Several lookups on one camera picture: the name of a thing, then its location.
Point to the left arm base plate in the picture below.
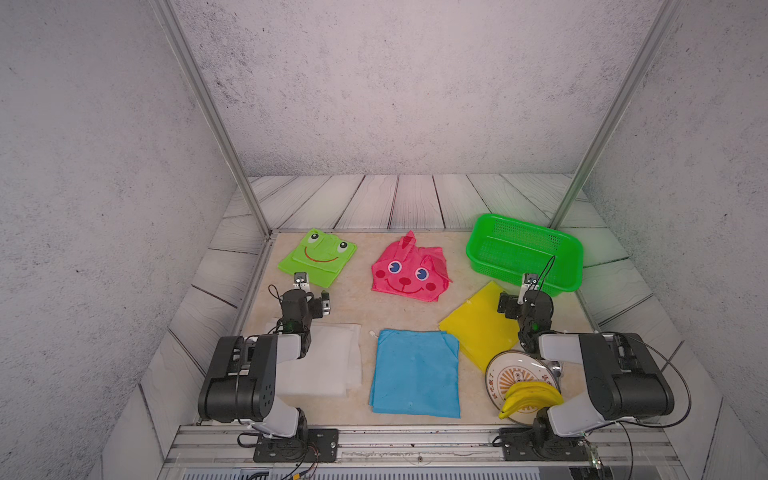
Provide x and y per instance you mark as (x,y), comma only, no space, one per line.
(315,445)

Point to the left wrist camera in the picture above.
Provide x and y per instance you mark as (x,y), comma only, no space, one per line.
(301,281)

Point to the aluminium front rail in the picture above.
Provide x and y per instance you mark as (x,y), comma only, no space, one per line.
(421,452)

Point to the pink rabbit raincoat folded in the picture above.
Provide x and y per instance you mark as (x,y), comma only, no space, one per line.
(408,270)

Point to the frame post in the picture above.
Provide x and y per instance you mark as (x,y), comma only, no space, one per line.
(172,28)
(667,14)

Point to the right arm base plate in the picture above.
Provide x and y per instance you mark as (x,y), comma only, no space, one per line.
(529,444)

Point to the white raincoat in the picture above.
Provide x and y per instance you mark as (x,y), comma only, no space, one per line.
(332,366)

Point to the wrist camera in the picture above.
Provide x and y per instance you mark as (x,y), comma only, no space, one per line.
(530,281)
(301,281)

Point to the blue raincoat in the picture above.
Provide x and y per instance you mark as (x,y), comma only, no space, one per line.
(416,373)

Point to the yellow bananas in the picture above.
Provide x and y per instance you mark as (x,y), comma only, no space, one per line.
(524,395)

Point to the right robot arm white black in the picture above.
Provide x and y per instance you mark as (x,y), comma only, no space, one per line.
(622,379)

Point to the green plastic basket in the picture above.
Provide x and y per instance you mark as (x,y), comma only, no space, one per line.
(506,249)

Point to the right frame post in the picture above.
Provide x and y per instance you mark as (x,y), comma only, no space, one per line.
(667,14)

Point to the green frog raincoat folded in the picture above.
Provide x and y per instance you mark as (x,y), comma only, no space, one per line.
(321,256)

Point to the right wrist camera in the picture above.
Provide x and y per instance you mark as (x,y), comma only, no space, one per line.
(530,281)

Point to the round patterned plate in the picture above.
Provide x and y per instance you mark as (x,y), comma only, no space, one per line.
(509,368)

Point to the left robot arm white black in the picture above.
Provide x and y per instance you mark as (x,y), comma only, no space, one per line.
(240,384)

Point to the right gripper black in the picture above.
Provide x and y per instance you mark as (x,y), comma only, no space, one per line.
(511,310)

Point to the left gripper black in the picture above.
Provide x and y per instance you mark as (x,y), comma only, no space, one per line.
(317,311)

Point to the left frame post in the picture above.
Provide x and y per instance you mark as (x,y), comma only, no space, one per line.
(172,28)

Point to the yellow raincoat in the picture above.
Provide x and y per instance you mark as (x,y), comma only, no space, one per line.
(481,330)

